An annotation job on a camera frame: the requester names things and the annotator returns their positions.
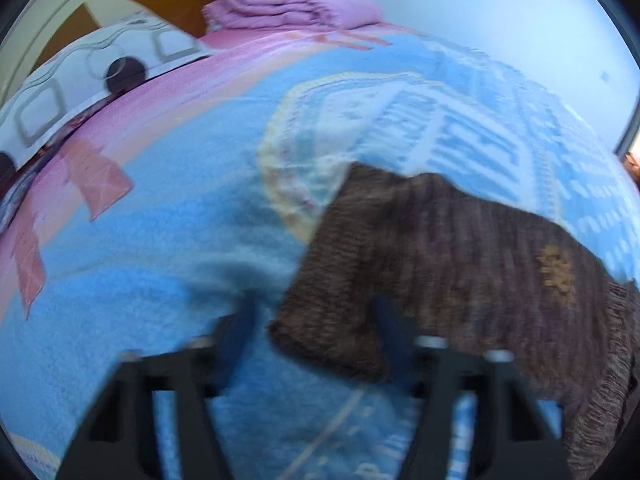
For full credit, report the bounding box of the pink folded quilt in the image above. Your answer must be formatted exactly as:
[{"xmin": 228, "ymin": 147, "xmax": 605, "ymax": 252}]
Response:
[{"xmin": 202, "ymin": 0, "xmax": 385, "ymax": 37}]

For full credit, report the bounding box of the blue and pink printed blanket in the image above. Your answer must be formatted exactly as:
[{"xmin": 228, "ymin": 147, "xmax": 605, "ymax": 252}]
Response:
[{"xmin": 0, "ymin": 25, "xmax": 637, "ymax": 480}]

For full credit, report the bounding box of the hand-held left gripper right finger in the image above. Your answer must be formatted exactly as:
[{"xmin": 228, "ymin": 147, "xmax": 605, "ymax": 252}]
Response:
[{"xmin": 371, "ymin": 294, "xmax": 576, "ymax": 480}]

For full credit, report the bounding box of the white patterned pillow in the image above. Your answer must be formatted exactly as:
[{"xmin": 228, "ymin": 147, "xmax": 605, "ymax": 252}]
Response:
[{"xmin": 0, "ymin": 10, "xmax": 216, "ymax": 171}]

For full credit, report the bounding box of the brown knit sweater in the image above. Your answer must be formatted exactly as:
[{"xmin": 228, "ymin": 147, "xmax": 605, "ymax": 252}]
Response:
[{"xmin": 267, "ymin": 160, "xmax": 640, "ymax": 480}]

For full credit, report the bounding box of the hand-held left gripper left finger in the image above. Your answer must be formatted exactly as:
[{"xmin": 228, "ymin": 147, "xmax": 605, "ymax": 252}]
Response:
[{"xmin": 54, "ymin": 302, "xmax": 258, "ymax": 480}]

